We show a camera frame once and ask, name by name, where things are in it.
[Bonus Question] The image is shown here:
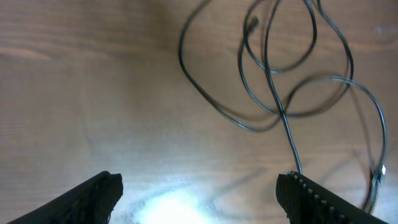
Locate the black usb cable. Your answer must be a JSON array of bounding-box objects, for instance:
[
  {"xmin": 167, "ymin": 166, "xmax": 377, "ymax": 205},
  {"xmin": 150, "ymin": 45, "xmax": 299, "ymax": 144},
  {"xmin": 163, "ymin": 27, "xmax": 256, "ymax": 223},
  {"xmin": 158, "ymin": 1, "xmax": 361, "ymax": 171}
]
[{"xmin": 177, "ymin": 0, "xmax": 388, "ymax": 214}]

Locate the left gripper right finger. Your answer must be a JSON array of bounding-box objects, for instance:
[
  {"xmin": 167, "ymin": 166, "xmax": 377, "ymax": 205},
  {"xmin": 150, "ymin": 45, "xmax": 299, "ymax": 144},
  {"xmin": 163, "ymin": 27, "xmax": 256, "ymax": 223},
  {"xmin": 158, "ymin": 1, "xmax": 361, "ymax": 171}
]
[{"xmin": 275, "ymin": 171, "xmax": 384, "ymax": 224}]

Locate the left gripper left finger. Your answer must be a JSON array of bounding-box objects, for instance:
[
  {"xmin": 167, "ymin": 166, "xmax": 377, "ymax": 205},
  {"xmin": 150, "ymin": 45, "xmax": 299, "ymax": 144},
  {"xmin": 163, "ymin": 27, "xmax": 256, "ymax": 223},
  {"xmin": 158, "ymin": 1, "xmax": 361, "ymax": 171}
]
[{"xmin": 11, "ymin": 171, "xmax": 123, "ymax": 224}]

